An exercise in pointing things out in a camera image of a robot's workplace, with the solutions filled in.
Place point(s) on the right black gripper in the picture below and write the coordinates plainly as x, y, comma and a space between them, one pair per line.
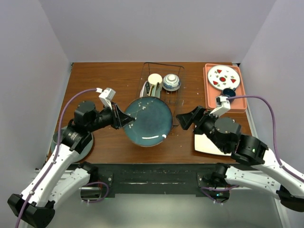
185, 119

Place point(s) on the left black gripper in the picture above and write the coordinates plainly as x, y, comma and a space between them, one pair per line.
119, 118

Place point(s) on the dark plate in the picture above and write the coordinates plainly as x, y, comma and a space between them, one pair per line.
152, 124

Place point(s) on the white plate teal lettered rim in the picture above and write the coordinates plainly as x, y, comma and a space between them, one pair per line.
145, 89

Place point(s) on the blue floral white bowl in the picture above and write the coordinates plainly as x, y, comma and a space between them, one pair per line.
171, 82

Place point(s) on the cream ceramic mug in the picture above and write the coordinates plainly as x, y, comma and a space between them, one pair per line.
154, 79

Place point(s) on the green plate with flower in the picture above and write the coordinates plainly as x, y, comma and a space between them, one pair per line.
158, 89

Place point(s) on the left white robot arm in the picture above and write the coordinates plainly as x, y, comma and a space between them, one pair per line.
37, 203

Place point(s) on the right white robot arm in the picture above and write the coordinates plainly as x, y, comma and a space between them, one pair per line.
247, 150

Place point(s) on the dark blue cup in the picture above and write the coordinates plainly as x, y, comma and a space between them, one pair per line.
229, 92

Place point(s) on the grey-green round plate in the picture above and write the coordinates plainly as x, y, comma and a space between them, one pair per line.
85, 152

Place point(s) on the salmon pink tray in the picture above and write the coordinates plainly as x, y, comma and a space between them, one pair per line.
211, 93

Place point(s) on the watermelon pattern white plate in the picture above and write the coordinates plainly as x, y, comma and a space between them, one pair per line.
221, 77

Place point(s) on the black wire dish rack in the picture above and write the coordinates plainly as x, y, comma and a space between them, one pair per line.
172, 99

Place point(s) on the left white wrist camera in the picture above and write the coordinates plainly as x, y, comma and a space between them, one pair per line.
106, 96

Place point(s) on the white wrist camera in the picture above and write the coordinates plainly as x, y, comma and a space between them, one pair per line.
106, 96
223, 106

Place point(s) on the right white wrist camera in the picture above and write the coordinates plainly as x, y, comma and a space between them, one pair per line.
223, 106

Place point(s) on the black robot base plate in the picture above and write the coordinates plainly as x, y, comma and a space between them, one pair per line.
161, 179

